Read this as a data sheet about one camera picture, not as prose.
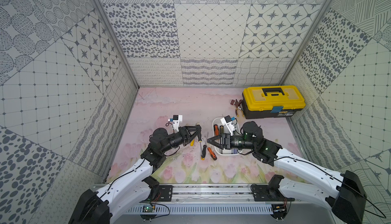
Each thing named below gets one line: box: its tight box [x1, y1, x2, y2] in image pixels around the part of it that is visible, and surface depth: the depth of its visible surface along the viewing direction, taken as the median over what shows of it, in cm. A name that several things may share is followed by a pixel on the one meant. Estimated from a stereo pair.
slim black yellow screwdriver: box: [196, 124, 203, 151], surface depth 70 cm
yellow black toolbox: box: [242, 85, 306, 120], surface depth 95 cm
